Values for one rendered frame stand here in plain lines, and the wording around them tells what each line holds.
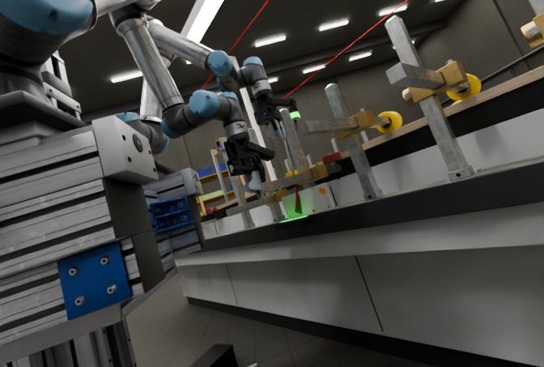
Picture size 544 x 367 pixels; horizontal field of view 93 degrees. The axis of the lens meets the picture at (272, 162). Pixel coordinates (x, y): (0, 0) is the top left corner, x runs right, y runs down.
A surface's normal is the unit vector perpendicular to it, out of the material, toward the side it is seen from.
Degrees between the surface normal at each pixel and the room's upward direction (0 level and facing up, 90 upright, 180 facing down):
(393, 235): 90
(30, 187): 90
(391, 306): 90
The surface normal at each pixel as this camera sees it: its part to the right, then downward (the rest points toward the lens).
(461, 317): -0.74, 0.15
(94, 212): 0.08, -0.18
